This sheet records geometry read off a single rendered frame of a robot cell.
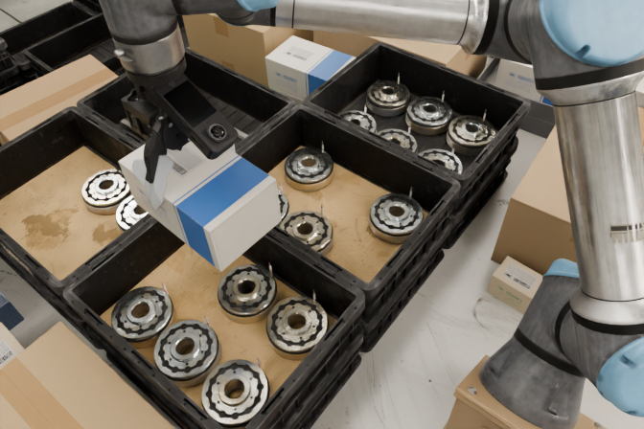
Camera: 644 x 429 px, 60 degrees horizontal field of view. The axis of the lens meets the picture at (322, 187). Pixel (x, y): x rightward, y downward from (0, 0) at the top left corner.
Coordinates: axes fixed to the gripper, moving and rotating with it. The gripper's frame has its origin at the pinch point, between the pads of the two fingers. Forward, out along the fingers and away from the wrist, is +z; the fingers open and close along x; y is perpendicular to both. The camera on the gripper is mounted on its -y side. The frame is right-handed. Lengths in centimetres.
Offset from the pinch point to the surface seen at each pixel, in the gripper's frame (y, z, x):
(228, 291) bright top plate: -2.2, 24.5, 1.5
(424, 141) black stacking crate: -4, 28, -55
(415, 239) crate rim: -22.9, 17.9, -23.7
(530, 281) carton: -39, 35, -41
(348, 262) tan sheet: -12.7, 27.8, -18.2
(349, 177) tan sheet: 1.1, 27.7, -35.2
